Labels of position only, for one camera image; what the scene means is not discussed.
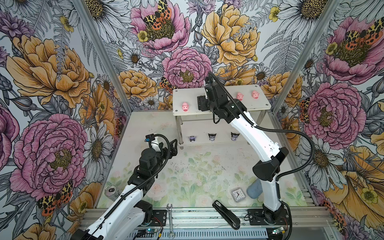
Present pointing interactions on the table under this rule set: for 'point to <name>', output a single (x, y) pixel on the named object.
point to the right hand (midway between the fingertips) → (206, 102)
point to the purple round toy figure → (192, 138)
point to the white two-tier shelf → (196, 127)
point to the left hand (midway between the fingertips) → (170, 145)
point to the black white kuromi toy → (212, 137)
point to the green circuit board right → (279, 230)
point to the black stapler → (228, 216)
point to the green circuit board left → (151, 230)
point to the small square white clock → (238, 194)
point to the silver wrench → (171, 234)
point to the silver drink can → (113, 192)
